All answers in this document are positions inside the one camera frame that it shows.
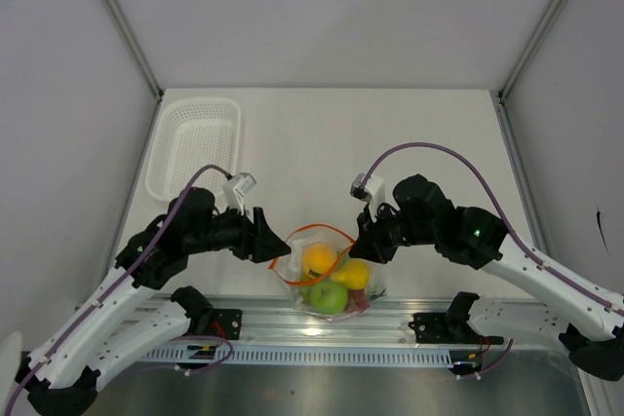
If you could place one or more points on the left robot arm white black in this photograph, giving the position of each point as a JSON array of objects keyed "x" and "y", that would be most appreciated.
[{"x": 64, "y": 375}]

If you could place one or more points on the aluminium rail frame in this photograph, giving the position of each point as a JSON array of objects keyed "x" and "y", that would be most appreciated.
[{"x": 273, "y": 321}]

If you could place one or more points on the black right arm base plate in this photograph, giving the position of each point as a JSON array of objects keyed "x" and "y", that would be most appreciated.
[{"x": 448, "y": 328}]

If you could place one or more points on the yellow bell pepper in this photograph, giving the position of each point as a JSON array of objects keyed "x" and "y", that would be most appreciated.
[{"x": 354, "y": 274}]

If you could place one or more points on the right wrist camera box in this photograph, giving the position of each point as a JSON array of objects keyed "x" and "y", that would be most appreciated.
[{"x": 369, "y": 189}]

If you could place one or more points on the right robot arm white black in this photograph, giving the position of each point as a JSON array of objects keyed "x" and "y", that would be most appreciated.
[{"x": 572, "y": 315}]

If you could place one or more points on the clear zip bag orange zipper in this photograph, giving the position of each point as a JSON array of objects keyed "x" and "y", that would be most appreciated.
[{"x": 321, "y": 276}]

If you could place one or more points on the right aluminium corner post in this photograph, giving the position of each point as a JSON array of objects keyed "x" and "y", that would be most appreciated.
[{"x": 536, "y": 38}]

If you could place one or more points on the red grape bunch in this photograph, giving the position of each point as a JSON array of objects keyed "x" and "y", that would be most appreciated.
[{"x": 358, "y": 301}]

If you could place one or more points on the white slotted cable duct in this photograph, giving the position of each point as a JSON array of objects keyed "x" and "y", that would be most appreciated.
[{"x": 301, "y": 355}]

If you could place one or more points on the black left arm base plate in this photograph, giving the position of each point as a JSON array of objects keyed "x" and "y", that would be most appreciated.
[{"x": 222, "y": 323}]

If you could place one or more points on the green apple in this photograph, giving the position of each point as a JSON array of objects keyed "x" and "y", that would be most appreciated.
[{"x": 328, "y": 298}]

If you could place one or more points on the orange round fruit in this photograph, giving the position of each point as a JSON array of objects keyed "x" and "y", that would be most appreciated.
[{"x": 317, "y": 259}]

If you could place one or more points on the white perforated plastic basket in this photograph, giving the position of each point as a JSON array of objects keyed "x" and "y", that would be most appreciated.
[{"x": 191, "y": 133}]

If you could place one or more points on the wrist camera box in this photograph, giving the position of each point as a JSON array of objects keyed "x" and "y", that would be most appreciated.
[
  {"x": 369, "y": 189},
  {"x": 236, "y": 189}
]

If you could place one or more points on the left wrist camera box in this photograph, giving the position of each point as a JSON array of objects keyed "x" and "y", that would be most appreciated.
[{"x": 236, "y": 189}]

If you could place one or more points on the aluminium corner post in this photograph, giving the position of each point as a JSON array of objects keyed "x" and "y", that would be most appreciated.
[
  {"x": 536, "y": 38},
  {"x": 130, "y": 41}
]

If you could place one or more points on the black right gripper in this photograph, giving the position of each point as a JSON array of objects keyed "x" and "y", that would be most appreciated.
[{"x": 369, "y": 245}]

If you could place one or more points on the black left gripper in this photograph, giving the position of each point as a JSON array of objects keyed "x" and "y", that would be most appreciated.
[{"x": 258, "y": 241}]

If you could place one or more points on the left aluminium corner post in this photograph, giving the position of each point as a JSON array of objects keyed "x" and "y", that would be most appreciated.
[{"x": 130, "y": 41}]

